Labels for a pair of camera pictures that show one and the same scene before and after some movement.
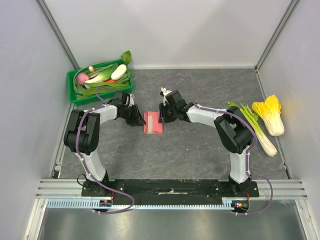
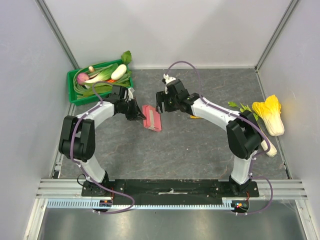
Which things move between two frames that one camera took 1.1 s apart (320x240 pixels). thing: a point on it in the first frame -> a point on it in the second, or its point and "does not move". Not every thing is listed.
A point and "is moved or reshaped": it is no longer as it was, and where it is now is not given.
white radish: [119, 72] does not move
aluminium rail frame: [280, 189] does not move
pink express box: [152, 126] is moved or reshaped
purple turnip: [81, 77] does not move
